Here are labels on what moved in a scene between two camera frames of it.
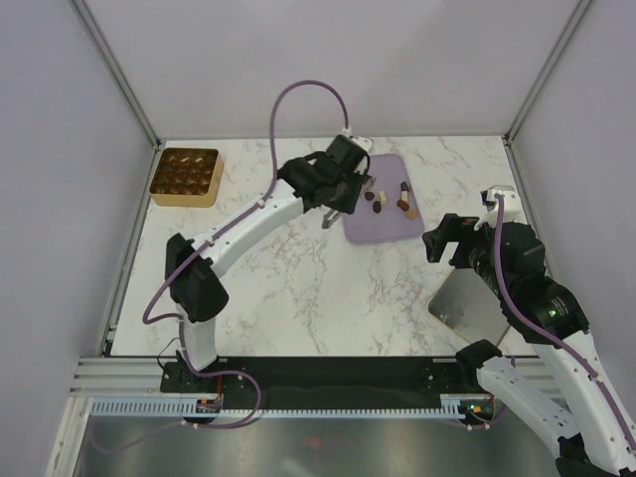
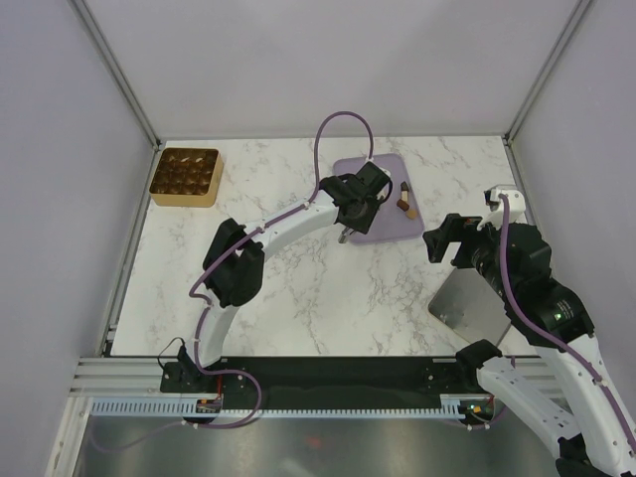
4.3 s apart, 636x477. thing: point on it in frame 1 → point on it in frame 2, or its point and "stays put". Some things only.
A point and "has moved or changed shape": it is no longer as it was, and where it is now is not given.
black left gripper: [348, 206] → [365, 226]
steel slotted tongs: [333, 214] has moved or changed shape
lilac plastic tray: [387, 209] stays put
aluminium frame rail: [122, 377] stays put
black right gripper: [452, 228] stays put
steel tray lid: [468, 306] stays put
